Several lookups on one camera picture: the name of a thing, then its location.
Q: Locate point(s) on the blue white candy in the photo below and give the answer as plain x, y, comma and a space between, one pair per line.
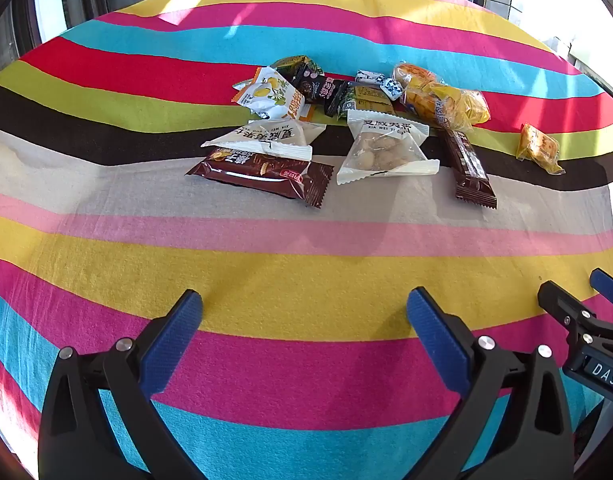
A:
369, 78
392, 90

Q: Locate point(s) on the green yellow snack packet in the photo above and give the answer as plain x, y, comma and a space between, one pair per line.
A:
291, 64

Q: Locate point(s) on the dark green snack packet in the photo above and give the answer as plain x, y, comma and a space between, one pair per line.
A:
369, 100

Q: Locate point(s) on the black snack packet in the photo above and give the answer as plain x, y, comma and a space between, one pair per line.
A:
311, 85

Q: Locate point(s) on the white nut packet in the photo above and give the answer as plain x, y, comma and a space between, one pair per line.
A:
266, 137
381, 152

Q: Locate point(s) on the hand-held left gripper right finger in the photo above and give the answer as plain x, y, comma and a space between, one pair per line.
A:
436, 345

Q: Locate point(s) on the striped tablecloth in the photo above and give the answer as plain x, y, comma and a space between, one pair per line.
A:
296, 270

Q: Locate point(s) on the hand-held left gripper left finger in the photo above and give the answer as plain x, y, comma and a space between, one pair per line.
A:
174, 345

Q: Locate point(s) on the small orange cracker packet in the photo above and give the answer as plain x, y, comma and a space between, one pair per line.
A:
539, 147

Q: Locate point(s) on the clear yellow cake packet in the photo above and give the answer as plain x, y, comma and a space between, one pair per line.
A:
434, 105

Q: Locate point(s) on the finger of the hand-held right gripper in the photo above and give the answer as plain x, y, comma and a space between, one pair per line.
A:
561, 302
609, 287

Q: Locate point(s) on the long brown bar packet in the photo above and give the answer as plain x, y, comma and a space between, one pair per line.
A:
469, 165

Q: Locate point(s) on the brown chocolate wafer packet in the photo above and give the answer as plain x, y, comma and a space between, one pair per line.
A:
259, 172

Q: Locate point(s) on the orange pastry packet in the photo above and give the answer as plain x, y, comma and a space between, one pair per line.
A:
414, 76

